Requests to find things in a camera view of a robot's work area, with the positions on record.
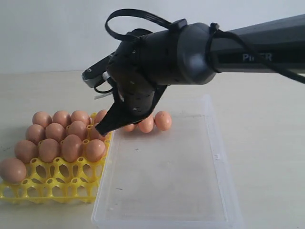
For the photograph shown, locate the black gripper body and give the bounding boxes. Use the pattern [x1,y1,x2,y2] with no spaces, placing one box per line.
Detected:
[112,83,167,125]

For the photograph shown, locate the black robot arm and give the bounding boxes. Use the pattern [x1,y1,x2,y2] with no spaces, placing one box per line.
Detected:
[96,15,305,135]

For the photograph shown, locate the yellow plastic egg tray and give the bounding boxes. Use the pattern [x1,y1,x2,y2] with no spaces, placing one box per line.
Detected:
[0,112,115,205]

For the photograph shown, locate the clear plastic container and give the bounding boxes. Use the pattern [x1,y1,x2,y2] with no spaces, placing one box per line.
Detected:
[91,95,244,229]

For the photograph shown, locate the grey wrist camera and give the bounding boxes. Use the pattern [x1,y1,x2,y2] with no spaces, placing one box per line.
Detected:
[81,53,114,88]

